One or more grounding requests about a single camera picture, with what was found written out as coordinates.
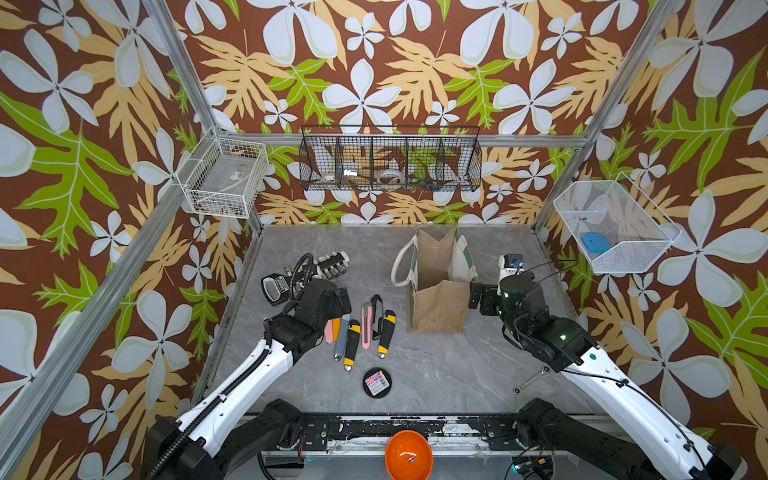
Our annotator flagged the slim pink utility knife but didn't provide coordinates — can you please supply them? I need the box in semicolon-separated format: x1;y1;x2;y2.
361;302;373;349

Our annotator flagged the orange utility knife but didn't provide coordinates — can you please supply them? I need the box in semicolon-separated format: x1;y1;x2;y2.
332;318;341;342

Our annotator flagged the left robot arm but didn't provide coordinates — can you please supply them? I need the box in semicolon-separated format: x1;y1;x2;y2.
141;279;351;479

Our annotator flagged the white wire basket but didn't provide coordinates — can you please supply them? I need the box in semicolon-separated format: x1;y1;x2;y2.
554;174;682;275
177;128;269;219

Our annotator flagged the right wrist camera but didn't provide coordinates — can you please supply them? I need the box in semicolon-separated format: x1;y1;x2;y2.
499;253;525;280

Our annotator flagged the orange bowl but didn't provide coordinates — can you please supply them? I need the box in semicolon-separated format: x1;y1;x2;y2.
384;430;434;480

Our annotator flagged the green christmas burlap pouch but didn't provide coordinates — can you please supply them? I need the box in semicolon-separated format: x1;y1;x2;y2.
390;228;477;334

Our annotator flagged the white wire basket right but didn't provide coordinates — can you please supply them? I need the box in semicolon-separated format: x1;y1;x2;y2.
554;174;682;275

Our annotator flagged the socket set on black rail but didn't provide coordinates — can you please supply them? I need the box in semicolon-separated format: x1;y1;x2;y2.
261;251;350;306

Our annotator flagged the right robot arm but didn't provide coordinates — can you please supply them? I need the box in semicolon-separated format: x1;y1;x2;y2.
469;272;744;479

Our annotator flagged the small metal wrench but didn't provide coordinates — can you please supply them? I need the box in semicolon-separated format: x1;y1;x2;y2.
513;365;550;395

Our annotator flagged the white wire basket left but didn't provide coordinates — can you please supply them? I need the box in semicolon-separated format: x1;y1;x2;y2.
177;128;269;219

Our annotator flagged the small black yellow utility knife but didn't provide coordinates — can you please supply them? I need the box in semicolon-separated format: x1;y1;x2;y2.
377;309;397;359

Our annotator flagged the black wire basket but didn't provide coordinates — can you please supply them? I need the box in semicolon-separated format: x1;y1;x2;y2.
297;124;482;192

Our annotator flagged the blue object in basket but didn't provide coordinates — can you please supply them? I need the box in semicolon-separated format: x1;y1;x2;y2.
581;232;612;256

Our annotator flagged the round black tin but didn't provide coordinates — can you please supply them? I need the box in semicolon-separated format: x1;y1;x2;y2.
362;368;392;399

